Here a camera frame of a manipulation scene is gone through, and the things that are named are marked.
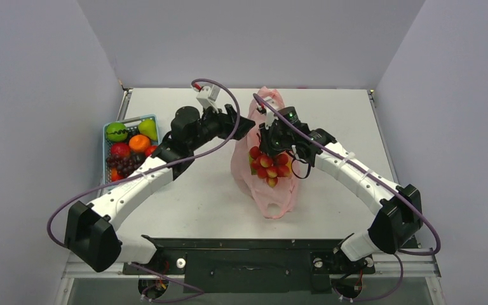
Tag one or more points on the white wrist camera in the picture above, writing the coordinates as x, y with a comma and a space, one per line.
270, 116
207, 96

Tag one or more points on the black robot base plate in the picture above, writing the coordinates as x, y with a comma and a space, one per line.
253, 266

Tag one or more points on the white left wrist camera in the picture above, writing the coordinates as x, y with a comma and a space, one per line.
207, 96

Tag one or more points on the red fake strawberry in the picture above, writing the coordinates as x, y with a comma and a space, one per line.
115, 175

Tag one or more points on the purple fake grapes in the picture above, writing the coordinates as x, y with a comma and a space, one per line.
126, 166

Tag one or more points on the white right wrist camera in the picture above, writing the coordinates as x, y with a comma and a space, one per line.
270, 116

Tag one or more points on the blue plastic basket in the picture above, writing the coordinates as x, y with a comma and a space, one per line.
132, 125

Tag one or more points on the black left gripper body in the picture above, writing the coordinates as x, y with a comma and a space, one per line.
213, 126

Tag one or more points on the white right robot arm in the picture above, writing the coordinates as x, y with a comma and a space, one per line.
395, 208

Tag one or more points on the orange fake orange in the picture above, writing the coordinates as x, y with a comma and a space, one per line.
139, 143

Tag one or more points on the red fake fruit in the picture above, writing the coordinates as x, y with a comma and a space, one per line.
271, 170

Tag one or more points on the pink plastic bag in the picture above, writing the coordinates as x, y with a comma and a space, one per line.
273, 203

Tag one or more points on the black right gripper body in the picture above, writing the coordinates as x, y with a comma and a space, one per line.
272, 137

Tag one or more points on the aluminium frame rail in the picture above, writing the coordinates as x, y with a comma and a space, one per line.
388, 266

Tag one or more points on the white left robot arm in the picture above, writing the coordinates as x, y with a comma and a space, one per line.
91, 229

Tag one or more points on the red yellow fake mango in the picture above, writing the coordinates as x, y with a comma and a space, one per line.
148, 152

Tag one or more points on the red fake apple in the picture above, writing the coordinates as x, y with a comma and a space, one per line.
120, 149

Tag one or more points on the green fake pear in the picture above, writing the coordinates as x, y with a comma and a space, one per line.
148, 128

